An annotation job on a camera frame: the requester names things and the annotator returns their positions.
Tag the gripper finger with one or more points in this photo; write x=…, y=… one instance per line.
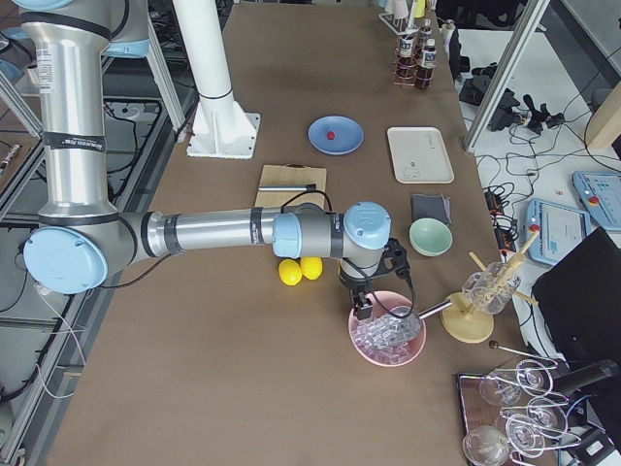
x=362, y=307

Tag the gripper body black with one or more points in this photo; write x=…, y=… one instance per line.
x=355, y=286

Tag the blue plate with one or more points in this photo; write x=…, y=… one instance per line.
x=349, y=135

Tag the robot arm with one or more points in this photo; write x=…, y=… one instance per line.
x=83, y=238

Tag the metal ice scoop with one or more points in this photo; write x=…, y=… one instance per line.
x=400, y=325

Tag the pink bowl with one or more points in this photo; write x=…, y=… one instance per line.
x=400, y=355

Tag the yellow lemon upper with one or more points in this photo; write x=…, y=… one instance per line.
x=311, y=267

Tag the yellow lemon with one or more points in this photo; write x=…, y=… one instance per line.
x=290, y=272
x=311, y=267

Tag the yellow lemon lower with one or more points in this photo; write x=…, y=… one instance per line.
x=290, y=272

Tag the green bowl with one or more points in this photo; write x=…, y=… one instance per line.
x=430, y=237

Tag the wooden cup stand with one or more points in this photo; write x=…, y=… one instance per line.
x=466, y=323

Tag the grey folded cloth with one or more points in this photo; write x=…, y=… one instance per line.
x=430, y=206

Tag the steel muddler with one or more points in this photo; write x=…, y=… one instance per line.
x=287, y=187

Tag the wooden cutting board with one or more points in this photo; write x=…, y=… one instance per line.
x=279, y=174

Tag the glass mug on stand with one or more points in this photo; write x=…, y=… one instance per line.
x=486, y=290

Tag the cream rabbit tray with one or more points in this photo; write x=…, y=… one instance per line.
x=419, y=155

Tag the wine glass tray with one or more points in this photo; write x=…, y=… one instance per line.
x=508, y=423

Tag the blue teach pendant near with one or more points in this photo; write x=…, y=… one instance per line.
x=561, y=228

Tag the blue teach pendant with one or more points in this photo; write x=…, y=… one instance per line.
x=600, y=195
x=561, y=228

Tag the bottle lower right rack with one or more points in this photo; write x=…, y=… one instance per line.
x=426, y=65

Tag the bottle lower left rack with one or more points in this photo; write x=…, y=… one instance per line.
x=405, y=53

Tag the blue teach pendant far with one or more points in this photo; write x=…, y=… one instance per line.
x=600, y=195

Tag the bottle top in rack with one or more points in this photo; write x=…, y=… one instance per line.
x=425, y=33

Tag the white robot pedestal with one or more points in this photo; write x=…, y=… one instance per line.
x=221, y=128

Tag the copper wire bottle rack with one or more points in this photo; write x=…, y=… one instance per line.
x=410, y=80

